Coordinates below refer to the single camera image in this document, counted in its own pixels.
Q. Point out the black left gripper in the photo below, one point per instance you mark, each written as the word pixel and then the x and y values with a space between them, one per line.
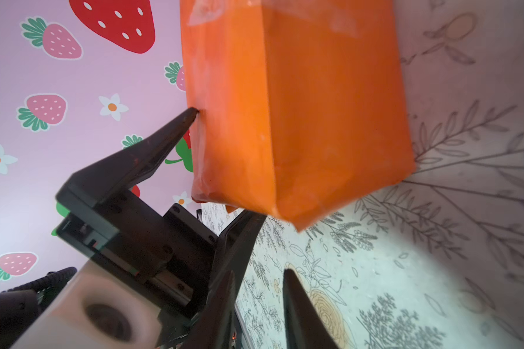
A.
pixel 173 260

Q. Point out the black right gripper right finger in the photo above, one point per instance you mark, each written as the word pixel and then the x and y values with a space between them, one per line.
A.
pixel 303 326

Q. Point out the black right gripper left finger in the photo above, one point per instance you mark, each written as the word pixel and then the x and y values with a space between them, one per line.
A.
pixel 214 328

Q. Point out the yellow orange wrapping paper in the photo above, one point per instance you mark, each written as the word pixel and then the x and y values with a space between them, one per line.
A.
pixel 301 104

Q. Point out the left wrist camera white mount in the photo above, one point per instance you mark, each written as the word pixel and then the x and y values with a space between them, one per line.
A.
pixel 95 310

